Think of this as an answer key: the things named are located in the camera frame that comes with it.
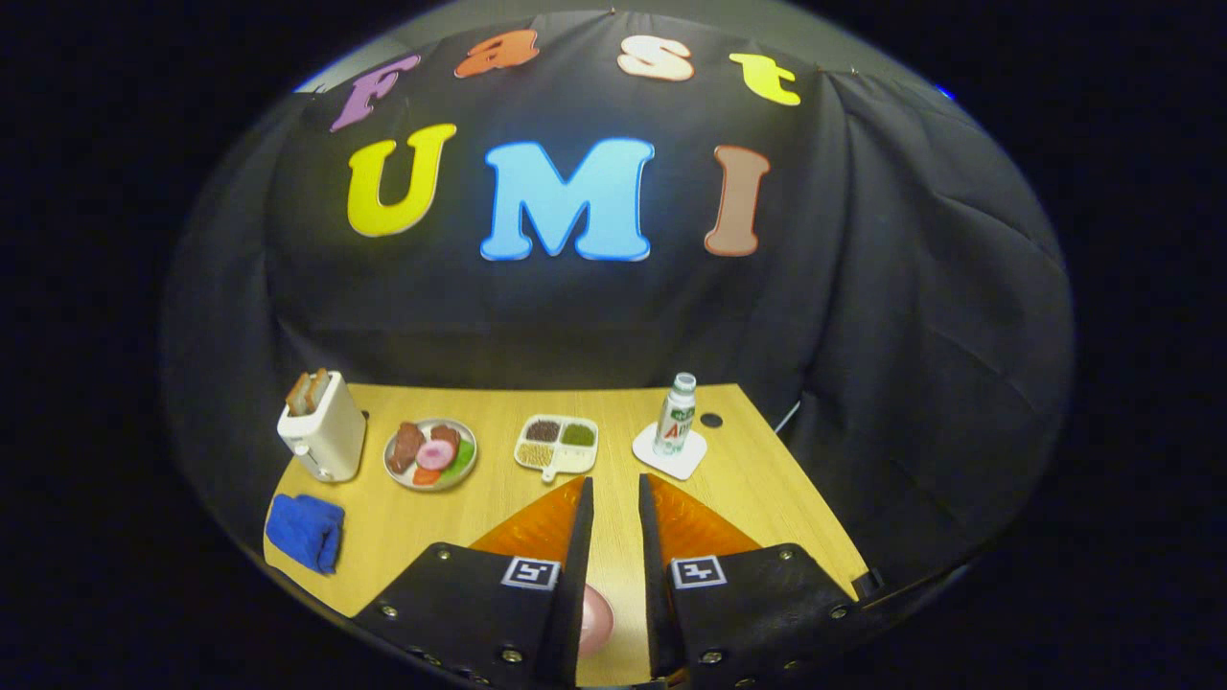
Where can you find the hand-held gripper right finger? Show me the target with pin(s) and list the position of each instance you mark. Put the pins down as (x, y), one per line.
(657, 594)

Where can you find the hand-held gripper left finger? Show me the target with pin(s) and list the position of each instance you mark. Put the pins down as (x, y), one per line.
(575, 594)

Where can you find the pink plate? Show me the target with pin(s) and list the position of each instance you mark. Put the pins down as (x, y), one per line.
(596, 621)

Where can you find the white divided dish with grains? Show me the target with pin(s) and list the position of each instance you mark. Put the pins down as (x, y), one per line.
(575, 462)

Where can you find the white square coaster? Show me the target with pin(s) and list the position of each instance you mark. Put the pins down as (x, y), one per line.
(685, 465)

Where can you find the white bottle with green cap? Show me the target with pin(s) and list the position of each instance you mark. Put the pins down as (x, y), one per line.
(676, 422)

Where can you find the green lettuce leaf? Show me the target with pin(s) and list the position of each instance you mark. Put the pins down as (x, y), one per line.
(463, 460)

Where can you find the red tomato slice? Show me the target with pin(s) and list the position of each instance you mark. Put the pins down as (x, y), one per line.
(427, 476)

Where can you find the pink ham slice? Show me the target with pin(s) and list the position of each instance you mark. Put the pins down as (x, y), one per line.
(435, 455)

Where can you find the grey food plate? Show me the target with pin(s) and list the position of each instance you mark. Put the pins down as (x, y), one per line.
(422, 424)

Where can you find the blue folded cloth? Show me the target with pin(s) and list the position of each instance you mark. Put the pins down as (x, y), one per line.
(302, 532)

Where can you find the white toaster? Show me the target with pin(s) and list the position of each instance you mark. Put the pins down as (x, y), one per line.
(331, 441)

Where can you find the brown toast slice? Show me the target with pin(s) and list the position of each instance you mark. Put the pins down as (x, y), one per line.
(297, 395)
(318, 388)

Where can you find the black table bracket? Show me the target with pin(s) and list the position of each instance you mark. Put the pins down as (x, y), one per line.
(868, 583)

